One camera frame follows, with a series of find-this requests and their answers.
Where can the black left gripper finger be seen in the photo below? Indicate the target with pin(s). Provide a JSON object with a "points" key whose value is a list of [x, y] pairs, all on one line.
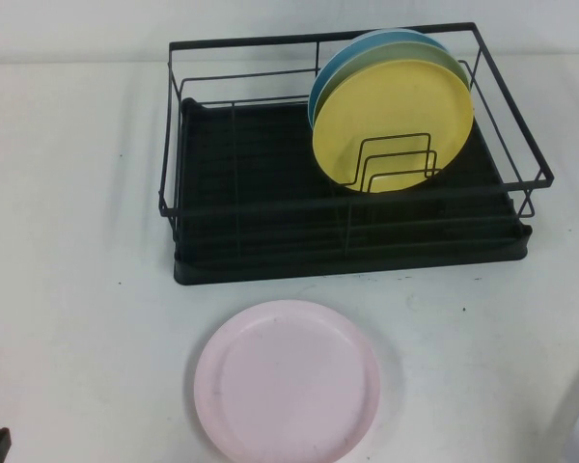
{"points": [[2, 443]]}

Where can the pink round plate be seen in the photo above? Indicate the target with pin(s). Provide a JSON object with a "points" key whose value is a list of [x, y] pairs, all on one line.
{"points": [[289, 386]]}

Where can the yellow round plate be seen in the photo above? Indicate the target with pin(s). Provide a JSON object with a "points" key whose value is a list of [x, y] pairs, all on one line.
{"points": [[391, 106]]}

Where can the blue round plate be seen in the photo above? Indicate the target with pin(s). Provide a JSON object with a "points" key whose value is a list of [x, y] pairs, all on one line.
{"points": [[352, 50]]}

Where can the green round plate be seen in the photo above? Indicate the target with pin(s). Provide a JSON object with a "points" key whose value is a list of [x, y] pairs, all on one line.
{"points": [[415, 52]]}

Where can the black plastic drip tray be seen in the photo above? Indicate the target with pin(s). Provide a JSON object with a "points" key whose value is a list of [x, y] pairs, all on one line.
{"points": [[318, 270]]}

